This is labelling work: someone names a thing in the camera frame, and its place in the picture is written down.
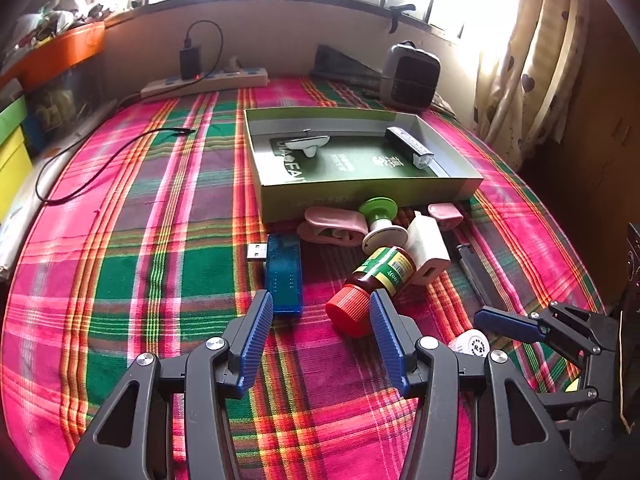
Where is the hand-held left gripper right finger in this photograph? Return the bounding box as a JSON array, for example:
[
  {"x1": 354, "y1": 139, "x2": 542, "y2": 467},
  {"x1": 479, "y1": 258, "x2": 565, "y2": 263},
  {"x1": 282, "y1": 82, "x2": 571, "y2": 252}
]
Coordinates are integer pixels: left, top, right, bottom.
[{"x1": 369, "y1": 289, "x2": 583, "y2": 480}]

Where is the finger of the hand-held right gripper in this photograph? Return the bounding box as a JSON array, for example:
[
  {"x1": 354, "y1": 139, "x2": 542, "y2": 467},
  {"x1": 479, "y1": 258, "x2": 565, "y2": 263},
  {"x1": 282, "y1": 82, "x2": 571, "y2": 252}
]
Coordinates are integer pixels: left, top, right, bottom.
[
  {"x1": 474, "y1": 302, "x2": 621, "y2": 362},
  {"x1": 539, "y1": 386, "x2": 614, "y2": 422}
]

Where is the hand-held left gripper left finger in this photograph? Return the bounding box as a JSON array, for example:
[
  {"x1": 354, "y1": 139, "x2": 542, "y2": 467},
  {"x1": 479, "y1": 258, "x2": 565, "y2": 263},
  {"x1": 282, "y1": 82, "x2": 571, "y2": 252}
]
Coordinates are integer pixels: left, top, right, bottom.
[{"x1": 60, "y1": 290, "x2": 275, "y2": 480}]

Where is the white round cap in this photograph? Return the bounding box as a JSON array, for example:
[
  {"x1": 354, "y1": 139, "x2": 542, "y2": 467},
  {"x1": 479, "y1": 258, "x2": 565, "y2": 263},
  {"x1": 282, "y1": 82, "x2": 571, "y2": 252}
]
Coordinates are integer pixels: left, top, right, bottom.
[{"x1": 447, "y1": 329, "x2": 491, "y2": 361}]

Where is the slim rectangular bar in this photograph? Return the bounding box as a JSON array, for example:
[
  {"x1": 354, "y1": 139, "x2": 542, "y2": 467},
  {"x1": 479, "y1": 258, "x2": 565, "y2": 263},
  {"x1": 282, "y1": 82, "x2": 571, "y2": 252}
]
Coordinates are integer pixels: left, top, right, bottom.
[{"x1": 456, "y1": 242, "x2": 498, "y2": 308}]

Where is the brown bottle with red cap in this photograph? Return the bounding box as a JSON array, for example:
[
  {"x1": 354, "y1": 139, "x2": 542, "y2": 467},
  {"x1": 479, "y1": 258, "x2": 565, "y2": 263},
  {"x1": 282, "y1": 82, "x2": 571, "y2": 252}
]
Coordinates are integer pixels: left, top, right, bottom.
[{"x1": 325, "y1": 246, "x2": 418, "y2": 338}]

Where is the blue usb tester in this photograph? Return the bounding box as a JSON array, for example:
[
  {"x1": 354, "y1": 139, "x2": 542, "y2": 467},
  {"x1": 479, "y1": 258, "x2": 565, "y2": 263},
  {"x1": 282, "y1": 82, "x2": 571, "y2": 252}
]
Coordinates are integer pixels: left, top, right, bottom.
[{"x1": 246, "y1": 234, "x2": 305, "y2": 317}]

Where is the white charger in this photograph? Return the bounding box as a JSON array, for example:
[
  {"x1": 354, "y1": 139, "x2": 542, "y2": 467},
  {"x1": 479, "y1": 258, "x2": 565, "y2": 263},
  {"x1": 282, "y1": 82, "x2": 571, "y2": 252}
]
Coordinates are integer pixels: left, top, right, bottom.
[{"x1": 404, "y1": 211, "x2": 451, "y2": 285}]

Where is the small pink clip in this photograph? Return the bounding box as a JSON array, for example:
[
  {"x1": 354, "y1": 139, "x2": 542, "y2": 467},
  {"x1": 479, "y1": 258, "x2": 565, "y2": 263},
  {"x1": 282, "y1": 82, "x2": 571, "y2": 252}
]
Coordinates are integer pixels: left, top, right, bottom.
[{"x1": 427, "y1": 202, "x2": 466, "y2": 231}]

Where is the green cardboard box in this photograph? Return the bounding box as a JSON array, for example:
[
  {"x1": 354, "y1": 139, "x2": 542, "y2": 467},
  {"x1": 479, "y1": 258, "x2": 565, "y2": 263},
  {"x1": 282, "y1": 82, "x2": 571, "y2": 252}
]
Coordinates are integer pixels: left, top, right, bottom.
[{"x1": 243, "y1": 107, "x2": 485, "y2": 225}]

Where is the green and white suction holder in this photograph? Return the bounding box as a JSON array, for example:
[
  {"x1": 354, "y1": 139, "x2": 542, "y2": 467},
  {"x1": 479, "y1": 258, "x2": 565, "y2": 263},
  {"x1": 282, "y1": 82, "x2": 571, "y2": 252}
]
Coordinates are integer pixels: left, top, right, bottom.
[{"x1": 359, "y1": 197, "x2": 410, "y2": 257}]

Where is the plaid blanket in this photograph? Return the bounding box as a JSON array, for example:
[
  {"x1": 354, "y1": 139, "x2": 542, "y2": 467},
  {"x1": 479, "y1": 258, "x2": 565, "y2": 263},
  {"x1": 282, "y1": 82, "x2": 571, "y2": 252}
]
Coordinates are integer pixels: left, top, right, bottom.
[{"x1": 0, "y1": 76, "x2": 606, "y2": 480}]

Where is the large pink clip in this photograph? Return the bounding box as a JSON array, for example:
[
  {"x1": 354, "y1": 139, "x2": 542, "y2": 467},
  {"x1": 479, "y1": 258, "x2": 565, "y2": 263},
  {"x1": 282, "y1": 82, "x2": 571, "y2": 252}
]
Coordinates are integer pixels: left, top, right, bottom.
[{"x1": 297, "y1": 206, "x2": 368, "y2": 248}]

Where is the black bicycle light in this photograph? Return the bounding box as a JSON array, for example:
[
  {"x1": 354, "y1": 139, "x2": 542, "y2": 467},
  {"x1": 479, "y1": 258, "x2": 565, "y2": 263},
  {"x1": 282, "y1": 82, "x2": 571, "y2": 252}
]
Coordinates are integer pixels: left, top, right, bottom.
[{"x1": 385, "y1": 126, "x2": 435, "y2": 170}]

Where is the wooden wardrobe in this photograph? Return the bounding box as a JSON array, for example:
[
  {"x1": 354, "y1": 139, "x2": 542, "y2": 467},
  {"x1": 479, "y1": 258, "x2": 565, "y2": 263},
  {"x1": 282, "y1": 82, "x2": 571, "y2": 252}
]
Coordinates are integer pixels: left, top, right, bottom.
[{"x1": 520, "y1": 0, "x2": 640, "y2": 321}]

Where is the white power strip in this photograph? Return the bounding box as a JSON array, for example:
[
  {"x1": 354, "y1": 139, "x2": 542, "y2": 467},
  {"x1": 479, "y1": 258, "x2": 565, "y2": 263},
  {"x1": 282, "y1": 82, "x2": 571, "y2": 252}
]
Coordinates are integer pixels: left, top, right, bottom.
[{"x1": 140, "y1": 66, "x2": 270, "y2": 99}]

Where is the grey space heater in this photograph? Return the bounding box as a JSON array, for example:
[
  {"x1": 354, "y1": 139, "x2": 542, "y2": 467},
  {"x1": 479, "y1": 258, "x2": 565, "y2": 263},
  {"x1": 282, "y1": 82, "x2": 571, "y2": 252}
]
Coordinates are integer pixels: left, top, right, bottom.
[{"x1": 380, "y1": 41, "x2": 442, "y2": 112}]

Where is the heart-patterned curtain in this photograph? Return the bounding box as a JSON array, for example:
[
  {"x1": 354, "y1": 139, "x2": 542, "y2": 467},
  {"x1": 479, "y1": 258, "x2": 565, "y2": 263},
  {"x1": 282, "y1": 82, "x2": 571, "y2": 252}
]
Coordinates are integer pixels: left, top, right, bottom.
[{"x1": 472, "y1": 0, "x2": 591, "y2": 171}]

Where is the black power adapter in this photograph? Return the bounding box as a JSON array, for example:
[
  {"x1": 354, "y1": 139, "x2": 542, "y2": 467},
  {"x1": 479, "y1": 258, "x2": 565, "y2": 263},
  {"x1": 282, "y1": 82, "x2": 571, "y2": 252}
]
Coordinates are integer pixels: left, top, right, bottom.
[{"x1": 179, "y1": 46, "x2": 202, "y2": 81}]

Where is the yellow box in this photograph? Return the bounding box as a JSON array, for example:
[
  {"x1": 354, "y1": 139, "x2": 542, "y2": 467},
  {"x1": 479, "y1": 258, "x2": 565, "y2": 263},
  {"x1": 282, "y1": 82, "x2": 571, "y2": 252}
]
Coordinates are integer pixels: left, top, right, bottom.
[{"x1": 0, "y1": 125, "x2": 35, "y2": 221}]

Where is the glass fish tank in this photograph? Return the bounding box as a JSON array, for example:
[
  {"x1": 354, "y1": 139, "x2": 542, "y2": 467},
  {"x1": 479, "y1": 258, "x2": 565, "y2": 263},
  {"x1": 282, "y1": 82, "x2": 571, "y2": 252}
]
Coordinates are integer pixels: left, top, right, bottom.
[{"x1": 25, "y1": 60, "x2": 108, "y2": 133}]

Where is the orange tray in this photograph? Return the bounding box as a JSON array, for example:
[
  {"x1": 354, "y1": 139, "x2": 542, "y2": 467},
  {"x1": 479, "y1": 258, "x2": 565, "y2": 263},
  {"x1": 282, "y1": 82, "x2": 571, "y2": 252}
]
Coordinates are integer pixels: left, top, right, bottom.
[{"x1": 0, "y1": 22, "x2": 107, "y2": 93}]

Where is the pile of clutter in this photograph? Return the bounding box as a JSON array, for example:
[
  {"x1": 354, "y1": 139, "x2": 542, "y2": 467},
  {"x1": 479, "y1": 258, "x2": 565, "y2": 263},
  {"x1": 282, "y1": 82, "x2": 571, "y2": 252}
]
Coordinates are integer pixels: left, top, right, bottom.
[{"x1": 0, "y1": 0, "x2": 146, "y2": 56}]

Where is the black charging cable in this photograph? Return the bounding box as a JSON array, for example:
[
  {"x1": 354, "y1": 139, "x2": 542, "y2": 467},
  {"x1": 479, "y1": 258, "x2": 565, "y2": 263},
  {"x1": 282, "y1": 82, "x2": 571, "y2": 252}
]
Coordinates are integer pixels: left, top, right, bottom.
[{"x1": 36, "y1": 21, "x2": 223, "y2": 205}]

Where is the black window handle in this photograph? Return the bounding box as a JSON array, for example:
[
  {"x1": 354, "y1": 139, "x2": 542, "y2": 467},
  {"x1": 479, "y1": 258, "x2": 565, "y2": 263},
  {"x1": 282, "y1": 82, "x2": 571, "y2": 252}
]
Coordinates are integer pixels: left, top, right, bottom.
[{"x1": 387, "y1": 5, "x2": 417, "y2": 35}]

